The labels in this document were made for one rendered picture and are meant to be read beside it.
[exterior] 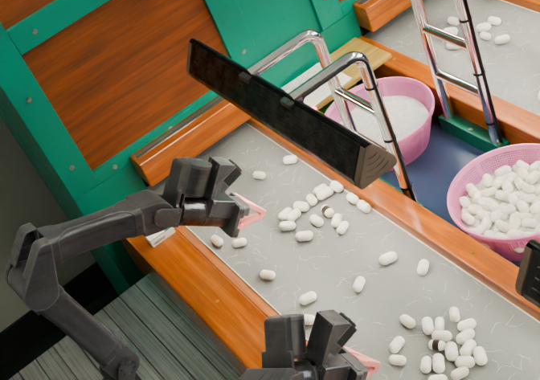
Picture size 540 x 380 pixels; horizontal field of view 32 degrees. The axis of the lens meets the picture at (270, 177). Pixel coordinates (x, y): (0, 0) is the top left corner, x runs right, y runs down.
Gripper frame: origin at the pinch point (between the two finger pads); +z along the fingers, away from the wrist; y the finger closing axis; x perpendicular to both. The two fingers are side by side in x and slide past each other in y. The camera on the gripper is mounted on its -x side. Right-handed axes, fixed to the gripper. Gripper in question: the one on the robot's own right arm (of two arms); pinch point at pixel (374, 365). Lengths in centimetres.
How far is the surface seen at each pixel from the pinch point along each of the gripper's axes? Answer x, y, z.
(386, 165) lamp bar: -30.5, 12.2, 1.9
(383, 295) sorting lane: -1.9, 17.7, 16.5
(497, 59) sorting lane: -41, 51, 67
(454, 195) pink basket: -18.7, 24.8, 35.7
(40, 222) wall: 53, 164, 14
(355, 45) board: -33, 84, 53
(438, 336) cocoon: -3.2, 1.1, 14.5
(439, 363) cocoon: -1.1, -3.4, 11.2
